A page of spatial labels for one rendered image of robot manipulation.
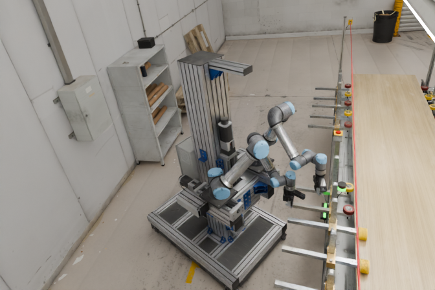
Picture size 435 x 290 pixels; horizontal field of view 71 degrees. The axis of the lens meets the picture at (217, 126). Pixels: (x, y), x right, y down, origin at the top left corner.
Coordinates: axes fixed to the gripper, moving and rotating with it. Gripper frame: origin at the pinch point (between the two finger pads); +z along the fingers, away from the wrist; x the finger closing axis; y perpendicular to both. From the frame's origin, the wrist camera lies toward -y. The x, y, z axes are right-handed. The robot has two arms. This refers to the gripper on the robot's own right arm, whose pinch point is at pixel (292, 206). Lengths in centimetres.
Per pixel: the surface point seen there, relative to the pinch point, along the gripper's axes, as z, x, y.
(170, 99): 21, -206, 220
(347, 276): 20, 37, -44
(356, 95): -9, -195, -52
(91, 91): -67, -49, 217
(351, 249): 19, 14, -47
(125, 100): -22, -115, 233
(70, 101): -66, -25, 224
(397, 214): -9, -2, -74
